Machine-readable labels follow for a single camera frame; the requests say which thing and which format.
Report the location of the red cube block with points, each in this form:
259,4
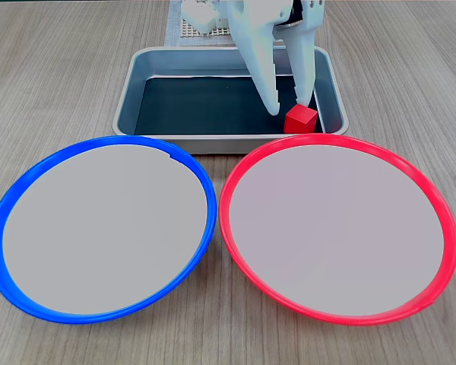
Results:
298,119

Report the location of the silver metal tray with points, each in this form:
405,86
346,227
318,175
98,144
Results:
213,61

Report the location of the black tray liner mat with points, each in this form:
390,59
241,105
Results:
205,106

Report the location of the white dish with red rim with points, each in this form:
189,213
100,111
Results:
338,232

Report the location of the white dish with blue rim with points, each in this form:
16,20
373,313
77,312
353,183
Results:
102,232

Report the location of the white mesh mat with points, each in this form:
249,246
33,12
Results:
190,33

